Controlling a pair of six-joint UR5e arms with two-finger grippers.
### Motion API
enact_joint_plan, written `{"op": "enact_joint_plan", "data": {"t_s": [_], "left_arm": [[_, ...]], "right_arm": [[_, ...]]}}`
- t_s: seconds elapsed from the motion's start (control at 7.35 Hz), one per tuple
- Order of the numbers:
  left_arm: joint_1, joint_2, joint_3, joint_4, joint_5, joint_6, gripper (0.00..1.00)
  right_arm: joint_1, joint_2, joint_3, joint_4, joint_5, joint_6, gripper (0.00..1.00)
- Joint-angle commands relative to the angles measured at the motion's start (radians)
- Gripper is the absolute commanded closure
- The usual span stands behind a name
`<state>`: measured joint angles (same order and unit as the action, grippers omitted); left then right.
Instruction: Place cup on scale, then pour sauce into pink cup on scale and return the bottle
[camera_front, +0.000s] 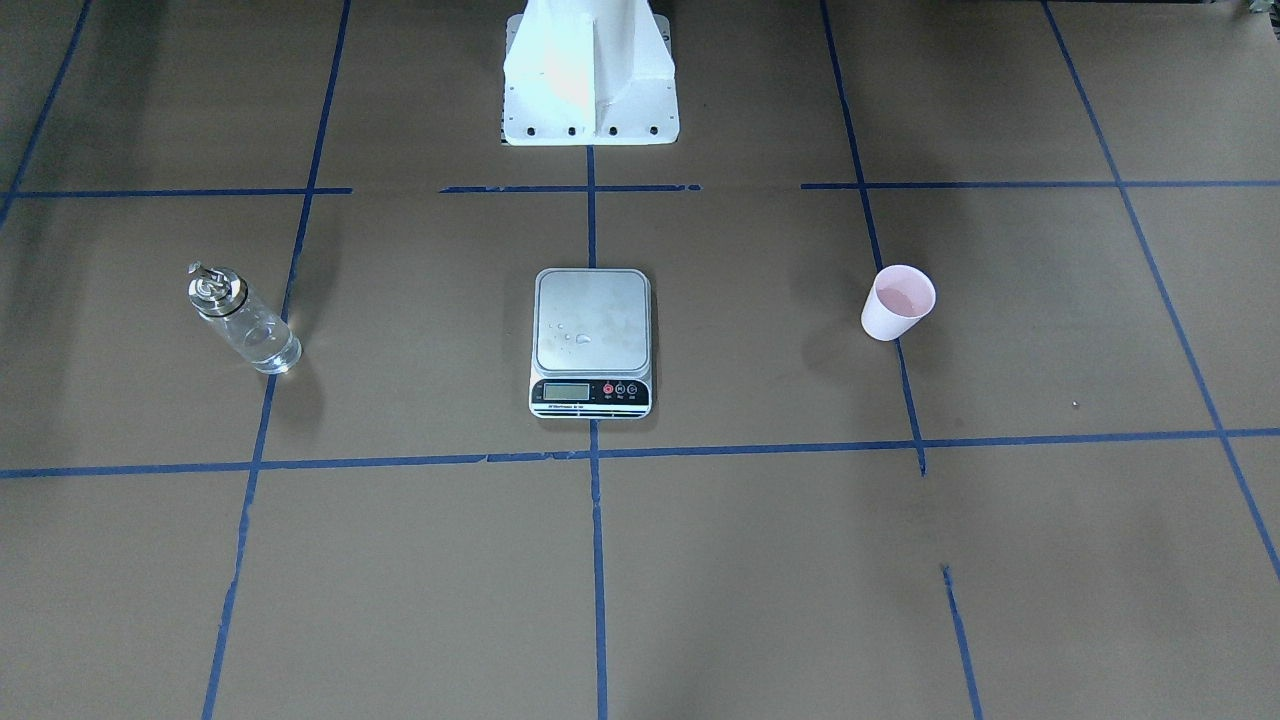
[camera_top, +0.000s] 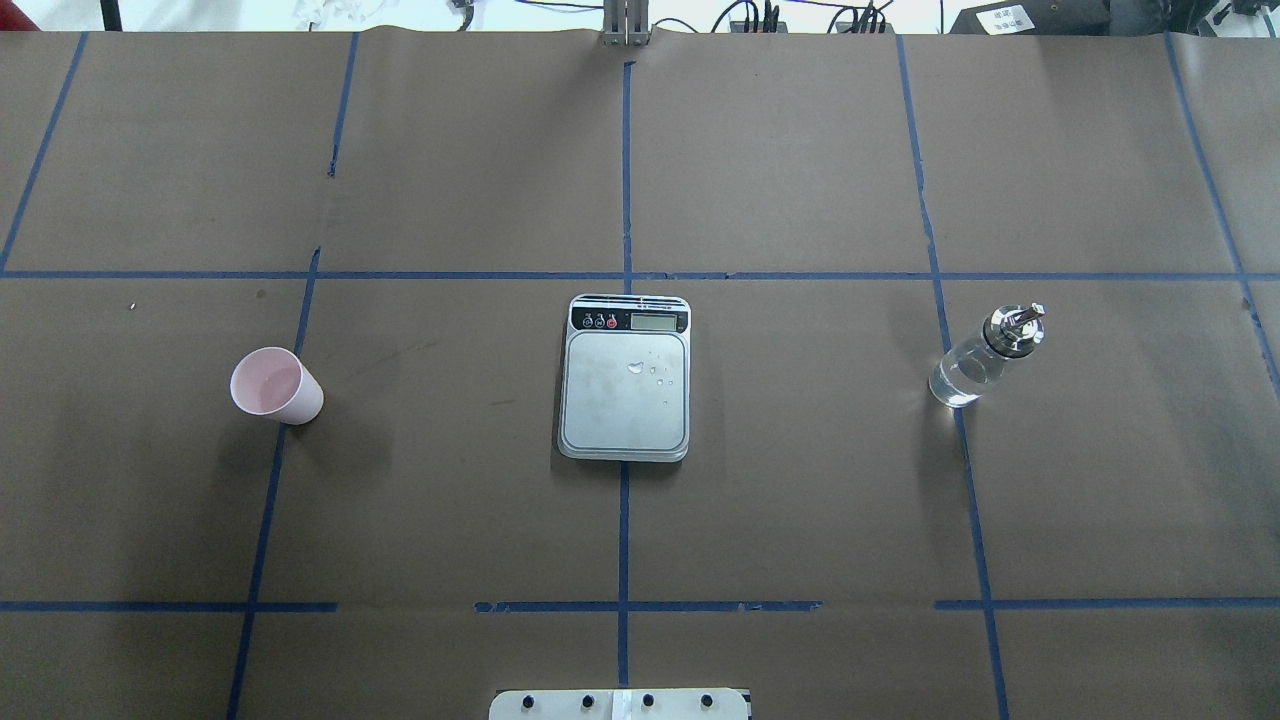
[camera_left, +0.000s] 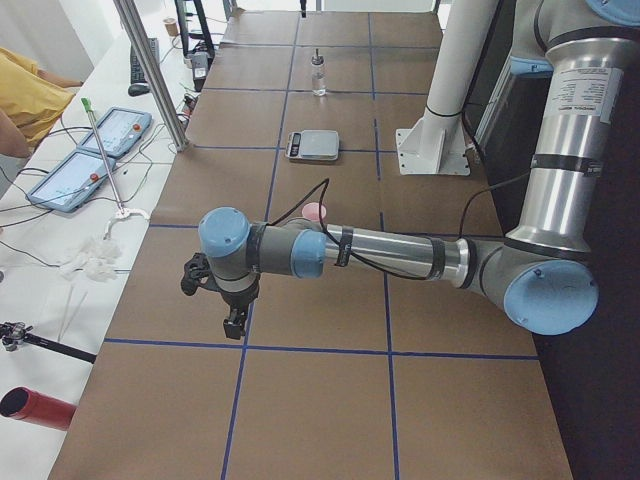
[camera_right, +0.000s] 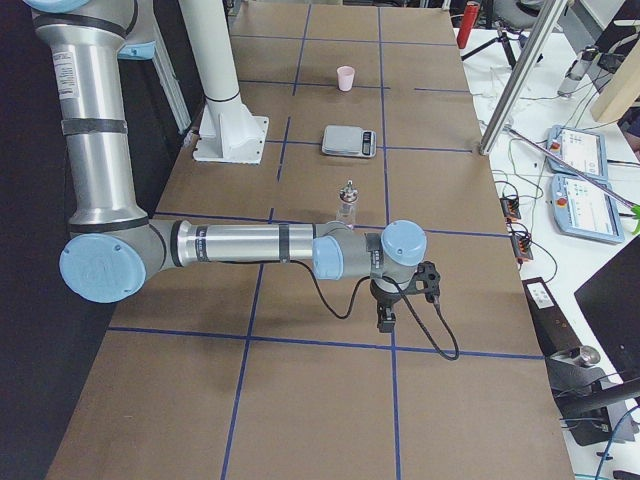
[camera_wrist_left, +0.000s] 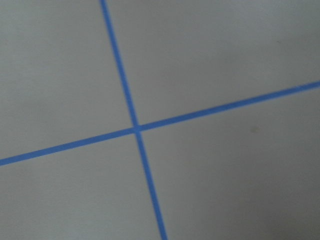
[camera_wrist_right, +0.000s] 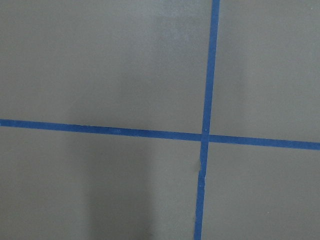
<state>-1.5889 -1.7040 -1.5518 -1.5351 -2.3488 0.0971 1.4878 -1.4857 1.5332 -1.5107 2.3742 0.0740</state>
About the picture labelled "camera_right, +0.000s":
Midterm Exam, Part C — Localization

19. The orange black connector box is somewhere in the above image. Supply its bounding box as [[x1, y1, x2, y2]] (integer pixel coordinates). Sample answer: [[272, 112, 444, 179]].
[[511, 235, 533, 264], [500, 196, 521, 222]]

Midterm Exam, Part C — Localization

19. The lower teach pendant tablet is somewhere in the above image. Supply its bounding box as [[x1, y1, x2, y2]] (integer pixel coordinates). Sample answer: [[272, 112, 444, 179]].
[[550, 174, 625, 244]]

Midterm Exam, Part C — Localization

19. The silver digital kitchen scale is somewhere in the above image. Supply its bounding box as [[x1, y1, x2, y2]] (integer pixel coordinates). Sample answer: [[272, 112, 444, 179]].
[[321, 125, 377, 158]]

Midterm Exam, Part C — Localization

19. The black monitor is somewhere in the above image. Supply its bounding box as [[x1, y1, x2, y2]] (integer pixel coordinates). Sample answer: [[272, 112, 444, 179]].
[[574, 237, 640, 379]]

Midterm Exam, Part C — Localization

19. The upper teach pendant tablet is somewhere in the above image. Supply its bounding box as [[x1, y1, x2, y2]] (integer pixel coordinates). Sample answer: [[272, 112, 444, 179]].
[[546, 125, 608, 180]]

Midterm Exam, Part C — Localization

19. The silver webcam on stand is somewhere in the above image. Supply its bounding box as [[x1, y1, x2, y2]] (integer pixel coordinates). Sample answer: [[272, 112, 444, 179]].
[[557, 45, 600, 98]]

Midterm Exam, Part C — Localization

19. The aluminium frame post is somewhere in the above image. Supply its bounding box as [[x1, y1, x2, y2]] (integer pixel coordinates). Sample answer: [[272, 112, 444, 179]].
[[478, 0, 570, 156]]

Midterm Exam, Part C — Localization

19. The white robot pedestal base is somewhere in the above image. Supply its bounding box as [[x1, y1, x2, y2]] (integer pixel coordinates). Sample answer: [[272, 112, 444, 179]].
[[180, 0, 269, 165]]

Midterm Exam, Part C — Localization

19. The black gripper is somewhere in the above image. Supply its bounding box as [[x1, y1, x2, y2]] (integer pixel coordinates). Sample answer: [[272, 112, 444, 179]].
[[370, 278, 401, 333]]

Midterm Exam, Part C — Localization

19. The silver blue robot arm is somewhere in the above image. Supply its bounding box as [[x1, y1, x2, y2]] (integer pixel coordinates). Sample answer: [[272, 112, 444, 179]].
[[30, 1, 439, 333]]

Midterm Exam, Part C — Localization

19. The pink plastic cup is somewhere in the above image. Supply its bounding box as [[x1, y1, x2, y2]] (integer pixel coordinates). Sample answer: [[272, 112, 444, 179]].
[[336, 65, 355, 92]]

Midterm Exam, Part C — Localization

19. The lower orange black connector box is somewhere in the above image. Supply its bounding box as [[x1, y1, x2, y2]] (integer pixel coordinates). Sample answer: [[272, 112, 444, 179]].
[[511, 235, 533, 264]]

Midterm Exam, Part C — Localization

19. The brown paper table cover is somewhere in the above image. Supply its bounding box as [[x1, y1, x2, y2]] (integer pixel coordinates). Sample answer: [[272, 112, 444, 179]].
[[48, 2, 573, 479]]

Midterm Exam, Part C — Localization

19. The black clamp stand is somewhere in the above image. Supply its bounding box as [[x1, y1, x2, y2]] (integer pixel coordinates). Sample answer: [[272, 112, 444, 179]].
[[545, 347, 639, 446]]

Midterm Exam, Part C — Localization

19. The red bottle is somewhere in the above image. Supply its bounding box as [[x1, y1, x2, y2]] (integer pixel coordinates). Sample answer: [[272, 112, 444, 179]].
[[456, 1, 480, 49]]

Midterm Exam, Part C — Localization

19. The upper orange black connector box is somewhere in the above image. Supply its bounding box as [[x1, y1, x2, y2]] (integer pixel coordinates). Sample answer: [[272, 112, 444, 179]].
[[500, 196, 521, 222]]

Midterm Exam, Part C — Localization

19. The black camera tripod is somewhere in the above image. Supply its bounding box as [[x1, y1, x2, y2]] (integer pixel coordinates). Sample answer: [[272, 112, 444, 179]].
[[461, 26, 531, 70]]

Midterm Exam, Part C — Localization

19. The wooden beam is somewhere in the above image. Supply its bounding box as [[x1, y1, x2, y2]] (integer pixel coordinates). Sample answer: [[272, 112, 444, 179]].
[[591, 42, 639, 123]]

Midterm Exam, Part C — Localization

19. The teach pendant tablet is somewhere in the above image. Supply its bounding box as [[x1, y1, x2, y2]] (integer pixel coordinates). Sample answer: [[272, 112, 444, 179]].
[[546, 125, 608, 180], [550, 174, 625, 244]]

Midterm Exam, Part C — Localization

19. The black box with label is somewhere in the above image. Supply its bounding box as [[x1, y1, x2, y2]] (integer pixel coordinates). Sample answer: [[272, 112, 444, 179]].
[[522, 277, 582, 357]]

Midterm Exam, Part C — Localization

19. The clear glass sauce bottle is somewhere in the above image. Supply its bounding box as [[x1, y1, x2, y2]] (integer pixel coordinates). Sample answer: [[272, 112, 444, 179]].
[[336, 179, 359, 229]]

